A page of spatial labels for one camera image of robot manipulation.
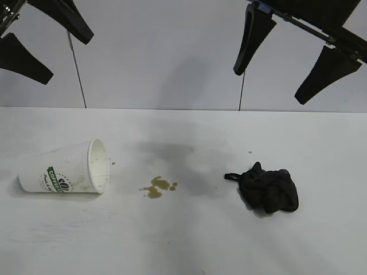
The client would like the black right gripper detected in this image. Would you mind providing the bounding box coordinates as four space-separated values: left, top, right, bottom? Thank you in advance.
233 0 367 105

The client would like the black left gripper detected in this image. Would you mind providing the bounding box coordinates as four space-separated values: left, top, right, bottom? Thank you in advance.
0 0 95 85

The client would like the white paper coffee cup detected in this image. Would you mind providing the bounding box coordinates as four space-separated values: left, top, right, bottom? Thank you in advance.
18 138 111 195

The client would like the black cloth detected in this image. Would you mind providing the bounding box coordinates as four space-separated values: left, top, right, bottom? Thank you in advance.
224 162 300 214

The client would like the brown coffee spill puddle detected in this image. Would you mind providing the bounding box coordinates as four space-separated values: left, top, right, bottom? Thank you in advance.
139 175 178 200

